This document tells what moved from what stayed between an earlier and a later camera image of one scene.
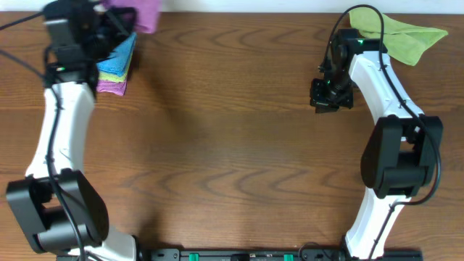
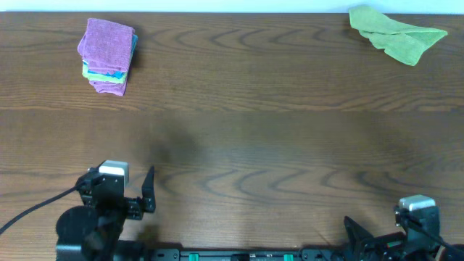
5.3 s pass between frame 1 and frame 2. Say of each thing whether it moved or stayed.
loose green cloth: stayed
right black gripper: moved
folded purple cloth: stayed
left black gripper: moved
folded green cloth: stayed
